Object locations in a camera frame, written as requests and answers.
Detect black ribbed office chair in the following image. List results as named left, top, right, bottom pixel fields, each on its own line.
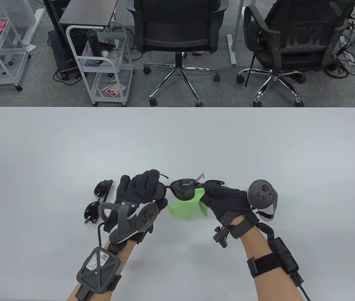
left=236, top=0, right=355, bottom=108

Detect black rounded sunglasses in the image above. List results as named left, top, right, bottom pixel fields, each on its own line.
left=84, top=179, right=114, bottom=224

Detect black cable bundle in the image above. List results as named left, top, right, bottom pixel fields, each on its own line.
left=323, top=0, right=355, bottom=79

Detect dark side table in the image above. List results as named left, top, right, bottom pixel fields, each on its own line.
left=58, top=0, right=120, bottom=30

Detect black glove sensor module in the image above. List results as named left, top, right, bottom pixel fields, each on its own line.
left=213, top=226, right=229, bottom=249

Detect grey handheld controller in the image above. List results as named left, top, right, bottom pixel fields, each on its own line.
left=247, top=179, right=278, bottom=222
left=98, top=202, right=159, bottom=244

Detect red and white packet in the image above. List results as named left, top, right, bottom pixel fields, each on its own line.
left=105, top=84, right=126, bottom=97

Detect person's left hand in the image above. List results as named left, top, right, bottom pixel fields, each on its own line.
left=104, top=169, right=168, bottom=245

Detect green cleaning cloth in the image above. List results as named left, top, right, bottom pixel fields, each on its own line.
left=167, top=187, right=209, bottom=221

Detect white power strip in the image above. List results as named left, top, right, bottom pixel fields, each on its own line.
left=341, top=50, right=355, bottom=66

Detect white metal desk leg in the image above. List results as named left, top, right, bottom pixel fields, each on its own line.
left=226, top=0, right=245, bottom=65

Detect black mesh office chair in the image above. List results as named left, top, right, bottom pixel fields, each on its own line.
left=126, top=0, right=230, bottom=108

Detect black hanging strap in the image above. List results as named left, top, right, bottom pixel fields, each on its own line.
left=245, top=52, right=257, bottom=88

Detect person's right hand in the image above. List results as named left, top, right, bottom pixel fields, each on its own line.
left=198, top=183, right=259, bottom=239

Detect white desk foot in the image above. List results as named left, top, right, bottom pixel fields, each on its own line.
left=24, top=8, right=45, bottom=46

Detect black bottle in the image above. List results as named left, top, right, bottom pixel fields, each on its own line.
left=86, top=30, right=104, bottom=65

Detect black computer tower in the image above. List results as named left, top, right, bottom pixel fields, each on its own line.
left=47, top=29, right=82, bottom=80

